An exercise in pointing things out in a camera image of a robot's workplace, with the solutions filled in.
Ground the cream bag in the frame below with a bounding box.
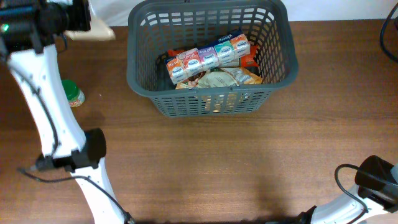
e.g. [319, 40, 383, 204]
[64, 12, 116, 41]

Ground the green lid cheese shaker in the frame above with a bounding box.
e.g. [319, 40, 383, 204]
[62, 80, 85, 108]

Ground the tan crinkled snack bag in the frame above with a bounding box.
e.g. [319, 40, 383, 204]
[176, 67, 263, 90]

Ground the blue tissue multipack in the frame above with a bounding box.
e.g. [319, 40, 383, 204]
[164, 29, 251, 85]

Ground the orange spaghetti package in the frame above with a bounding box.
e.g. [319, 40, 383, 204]
[167, 45, 259, 67]

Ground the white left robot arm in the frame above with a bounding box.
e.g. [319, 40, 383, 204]
[1, 1, 133, 223]

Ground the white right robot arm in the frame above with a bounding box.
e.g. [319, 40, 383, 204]
[294, 155, 397, 224]

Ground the grey plastic slotted basket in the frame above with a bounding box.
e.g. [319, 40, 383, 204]
[126, 0, 299, 117]

